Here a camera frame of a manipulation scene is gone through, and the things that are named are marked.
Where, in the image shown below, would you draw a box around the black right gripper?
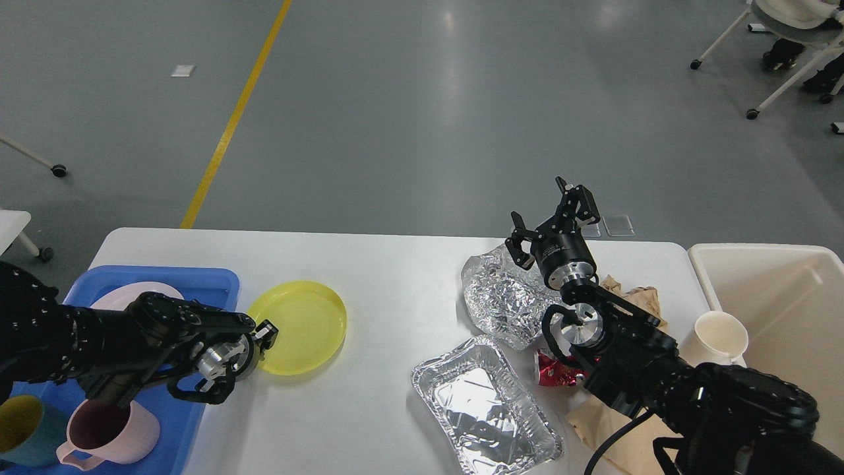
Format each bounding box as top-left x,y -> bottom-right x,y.
504,175 -> 602,290

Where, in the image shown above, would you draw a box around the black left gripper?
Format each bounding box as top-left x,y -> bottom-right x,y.
196,321 -> 278,385

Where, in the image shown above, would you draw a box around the yellow plastic plate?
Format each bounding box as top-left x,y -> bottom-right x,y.
247,280 -> 347,377

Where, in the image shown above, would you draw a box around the pink plastic mug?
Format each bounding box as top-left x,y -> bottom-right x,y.
55,400 -> 161,472

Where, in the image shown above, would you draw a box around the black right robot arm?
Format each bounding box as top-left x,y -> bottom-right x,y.
504,177 -> 843,474

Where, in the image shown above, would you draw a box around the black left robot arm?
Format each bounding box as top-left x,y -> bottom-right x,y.
1,262 -> 278,408

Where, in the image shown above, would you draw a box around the crumpled aluminium foil sheet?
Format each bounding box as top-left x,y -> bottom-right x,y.
461,244 -> 562,354

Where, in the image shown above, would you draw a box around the crumpled brown paper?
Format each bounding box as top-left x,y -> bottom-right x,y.
599,274 -> 669,332

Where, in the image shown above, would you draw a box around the crushed red can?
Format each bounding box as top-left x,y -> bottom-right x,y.
534,348 -> 589,387

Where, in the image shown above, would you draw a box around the pink plastic plate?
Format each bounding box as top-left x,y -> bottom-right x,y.
88,282 -> 184,311

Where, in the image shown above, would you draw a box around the white paper cup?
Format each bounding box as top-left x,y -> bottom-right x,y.
678,311 -> 750,367

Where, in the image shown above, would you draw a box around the brown paper bag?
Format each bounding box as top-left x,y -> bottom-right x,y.
566,396 -> 680,474

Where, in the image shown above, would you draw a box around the aluminium foil tray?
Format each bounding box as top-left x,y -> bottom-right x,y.
411,336 -> 566,474

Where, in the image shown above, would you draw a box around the beige plastic bin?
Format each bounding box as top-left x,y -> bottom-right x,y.
688,243 -> 843,456

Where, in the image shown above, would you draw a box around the blue yellow cup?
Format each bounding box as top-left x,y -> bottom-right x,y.
1,395 -> 69,468

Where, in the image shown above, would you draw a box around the grey office chair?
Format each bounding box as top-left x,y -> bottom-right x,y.
1,133 -> 67,178

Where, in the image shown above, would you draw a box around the small white side table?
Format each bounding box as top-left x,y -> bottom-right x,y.
1,208 -> 54,262

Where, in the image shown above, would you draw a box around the seated person dark trousers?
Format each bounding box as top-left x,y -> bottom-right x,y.
762,13 -> 844,94

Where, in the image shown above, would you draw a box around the white rolling chair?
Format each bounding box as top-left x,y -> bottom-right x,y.
690,0 -> 844,121

